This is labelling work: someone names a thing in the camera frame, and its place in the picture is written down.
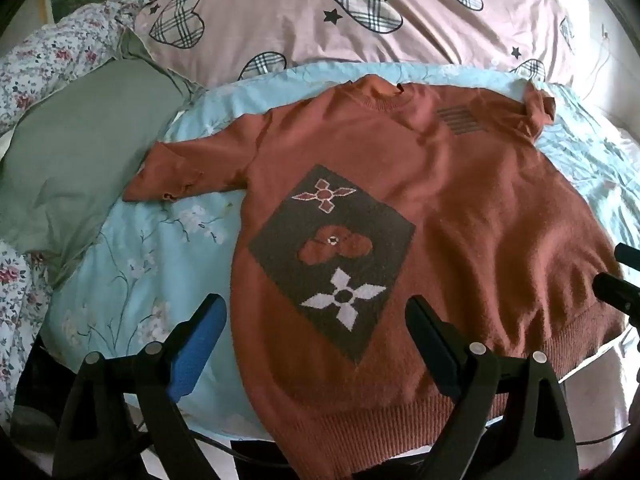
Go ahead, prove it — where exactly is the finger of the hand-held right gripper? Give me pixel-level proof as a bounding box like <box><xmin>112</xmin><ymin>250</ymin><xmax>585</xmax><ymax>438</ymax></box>
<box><xmin>592</xmin><ymin>272</ymin><xmax>640</xmax><ymax>317</ymax></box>
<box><xmin>614</xmin><ymin>242</ymin><xmax>640</xmax><ymax>272</ymax></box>

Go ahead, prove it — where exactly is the white red floral quilt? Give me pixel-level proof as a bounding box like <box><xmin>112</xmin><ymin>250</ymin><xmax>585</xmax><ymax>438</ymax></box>
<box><xmin>0</xmin><ymin>0</ymin><xmax>151</xmax><ymax>426</ymax></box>

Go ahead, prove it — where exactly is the rust orange knit sweater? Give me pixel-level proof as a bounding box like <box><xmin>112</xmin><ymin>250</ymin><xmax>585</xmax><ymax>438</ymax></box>
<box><xmin>122</xmin><ymin>74</ymin><xmax>626</xmax><ymax>463</ymax></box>

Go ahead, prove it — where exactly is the light blue floral bed sheet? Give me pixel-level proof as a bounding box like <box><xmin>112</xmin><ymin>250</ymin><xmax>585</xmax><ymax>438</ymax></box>
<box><xmin>42</xmin><ymin>62</ymin><xmax>640</xmax><ymax>441</ymax></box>

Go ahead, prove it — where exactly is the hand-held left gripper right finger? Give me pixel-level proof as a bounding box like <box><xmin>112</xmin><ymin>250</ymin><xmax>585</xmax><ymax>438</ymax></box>
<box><xmin>405</xmin><ymin>295</ymin><xmax>581</xmax><ymax>480</ymax></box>

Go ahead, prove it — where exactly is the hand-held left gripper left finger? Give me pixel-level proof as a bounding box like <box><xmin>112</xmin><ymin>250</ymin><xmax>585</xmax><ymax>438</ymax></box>
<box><xmin>52</xmin><ymin>292</ymin><xmax>228</xmax><ymax>480</ymax></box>

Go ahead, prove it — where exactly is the green pillow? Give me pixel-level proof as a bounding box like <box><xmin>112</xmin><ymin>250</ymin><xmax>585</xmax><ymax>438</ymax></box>
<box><xmin>0</xmin><ymin>27</ymin><xmax>201</xmax><ymax>281</ymax></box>

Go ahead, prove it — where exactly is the pink pillow with plaid hearts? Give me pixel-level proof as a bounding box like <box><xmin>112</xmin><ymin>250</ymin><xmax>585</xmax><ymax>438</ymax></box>
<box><xmin>132</xmin><ymin>0</ymin><xmax>581</xmax><ymax>92</ymax></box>

